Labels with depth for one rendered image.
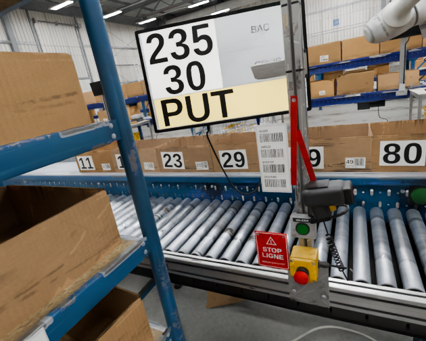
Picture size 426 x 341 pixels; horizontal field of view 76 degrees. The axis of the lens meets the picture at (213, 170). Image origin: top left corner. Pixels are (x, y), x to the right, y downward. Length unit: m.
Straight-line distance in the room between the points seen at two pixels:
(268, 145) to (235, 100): 0.18
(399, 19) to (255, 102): 0.68
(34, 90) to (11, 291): 0.24
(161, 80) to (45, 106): 0.52
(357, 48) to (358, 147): 4.56
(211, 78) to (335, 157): 0.76
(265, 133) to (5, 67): 0.57
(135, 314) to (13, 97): 0.38
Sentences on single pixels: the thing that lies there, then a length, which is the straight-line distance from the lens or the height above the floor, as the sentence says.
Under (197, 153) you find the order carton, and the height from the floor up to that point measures 1.01.
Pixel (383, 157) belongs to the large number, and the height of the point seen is 0.95.
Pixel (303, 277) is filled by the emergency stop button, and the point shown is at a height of 0.85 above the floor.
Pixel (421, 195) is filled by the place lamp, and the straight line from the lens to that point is 1.37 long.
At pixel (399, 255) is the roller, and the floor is 0.74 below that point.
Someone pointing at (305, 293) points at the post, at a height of 0.71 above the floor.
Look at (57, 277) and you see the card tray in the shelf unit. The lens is 0.44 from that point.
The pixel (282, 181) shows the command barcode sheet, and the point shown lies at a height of 1.08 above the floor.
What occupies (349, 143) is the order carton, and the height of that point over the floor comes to 1.02.
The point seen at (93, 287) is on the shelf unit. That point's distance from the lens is 0.43.
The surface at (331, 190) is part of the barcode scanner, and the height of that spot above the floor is 1.08.
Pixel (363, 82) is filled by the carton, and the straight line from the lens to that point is 5.59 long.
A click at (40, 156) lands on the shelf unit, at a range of 0.36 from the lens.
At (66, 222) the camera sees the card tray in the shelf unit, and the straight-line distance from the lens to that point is 0.43.
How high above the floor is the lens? 1.37
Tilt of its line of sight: 17 degrees down
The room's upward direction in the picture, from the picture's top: 10 degrees counter-clockwise
